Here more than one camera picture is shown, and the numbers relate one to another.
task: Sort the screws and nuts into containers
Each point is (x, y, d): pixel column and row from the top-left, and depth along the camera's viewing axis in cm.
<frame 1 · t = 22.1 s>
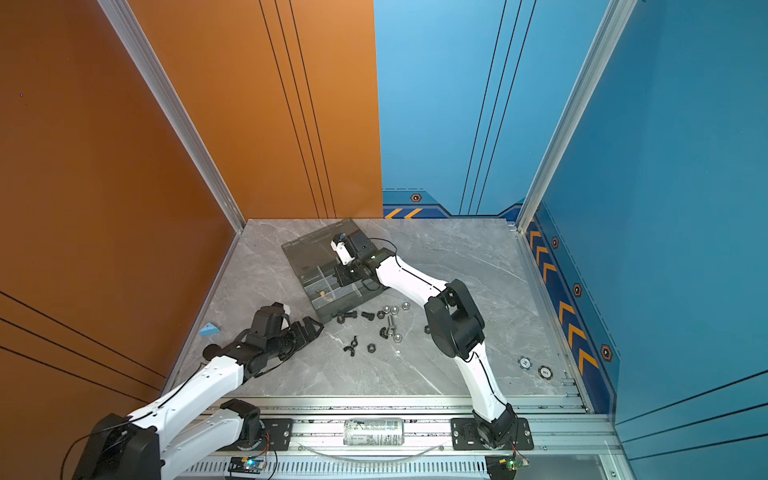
left hand: (315, 330, 86), fingers open
right hand: (336, 274, 92), fingers closed
grey plastic organizer box: (314, 258, 111), on the table
black bolt near box: (341, 317, 94), point 3 cm above the table
black bolt: (370, 316, 96), on the table
silver hex bolt: (391, 327, 93), on the table
black wing nut: (354, 344, 91), on the table
black hex nut: (371, 348, 89), on the table
black nut beside bolt: (382, 333, 93), on the table
blue triangular wedge: (209, 330, 92), on the table
white round marker: (525, 362, 87), on the table
black round marker: (545, 372, 84), on the table

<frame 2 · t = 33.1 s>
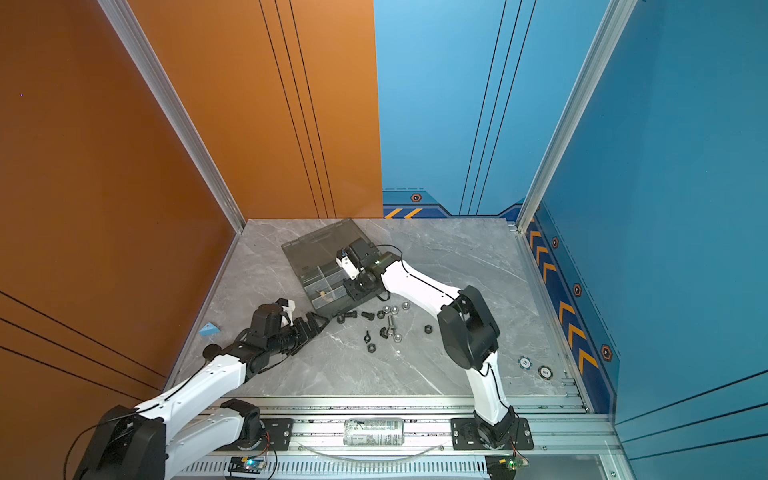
left hand: (321, 325, 86), fingers open
right hand: (350, 289, 90), fingers open
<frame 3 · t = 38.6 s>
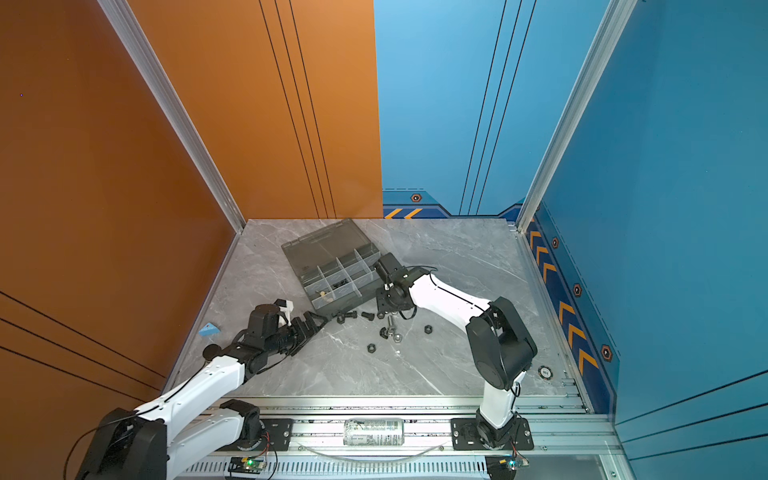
left hand: (321, 324, 86), fingers open
right hand: (382, 304, 89), fingers open
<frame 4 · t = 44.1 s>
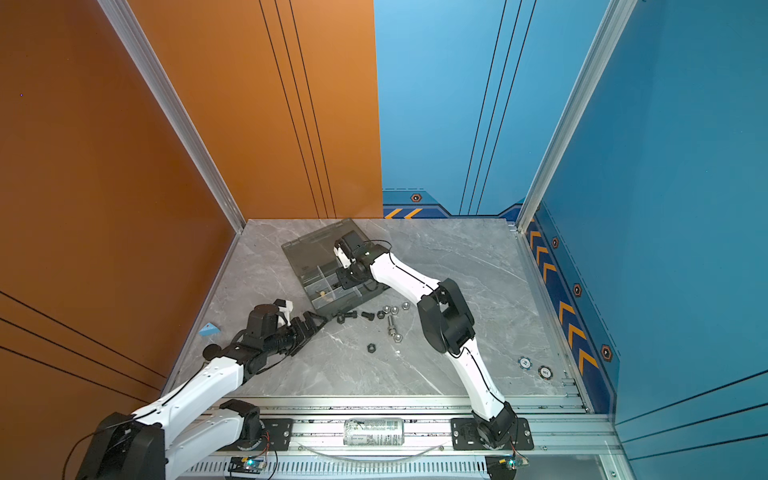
left hand: (320, 324, 85), fingers open
right hand: (342, 279, 95), fingers open
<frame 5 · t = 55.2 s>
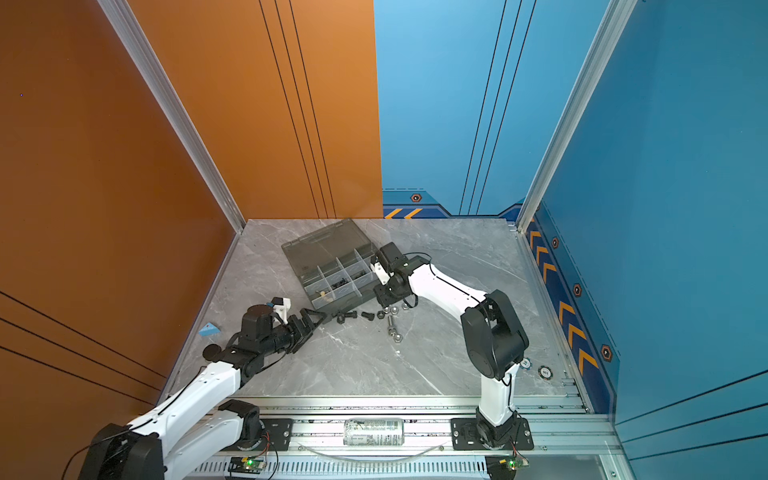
left hand: (320, 321, 84), fingers open
right hand: (382, 296, 91), fingers open
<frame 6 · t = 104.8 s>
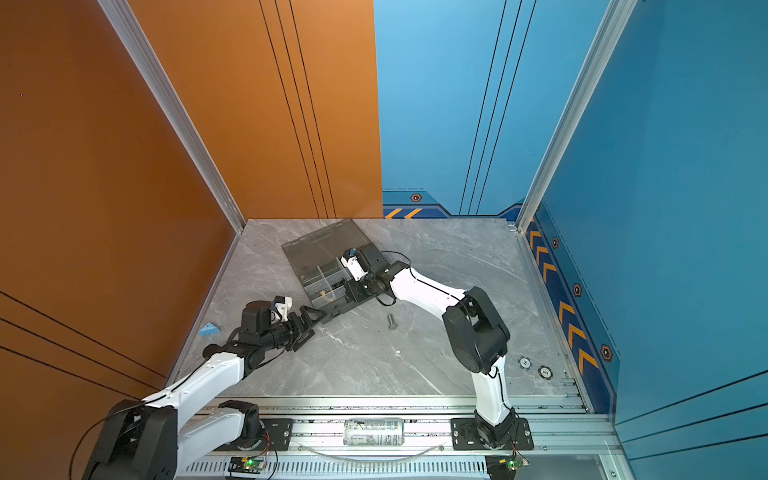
left hand: (321, 320, 85), fingers open
right hand: (348, 290, 90), fingers open
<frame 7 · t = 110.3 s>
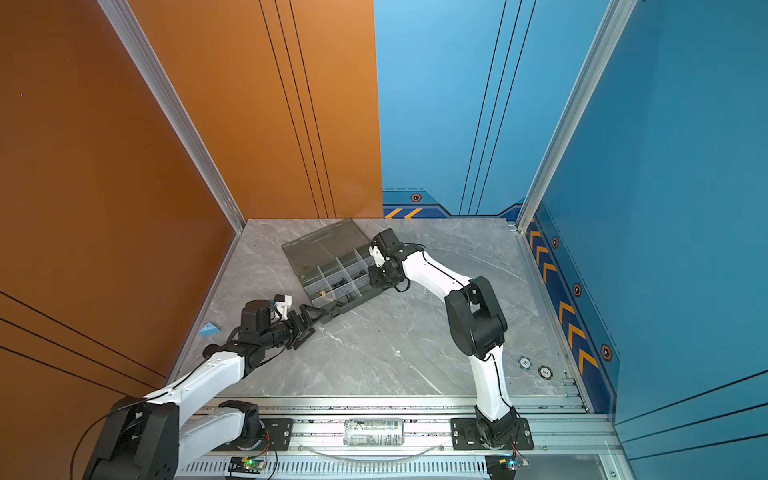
left hand: (321, 318, 85), fingers open
right hand: (372, 281, 94), fingers closed
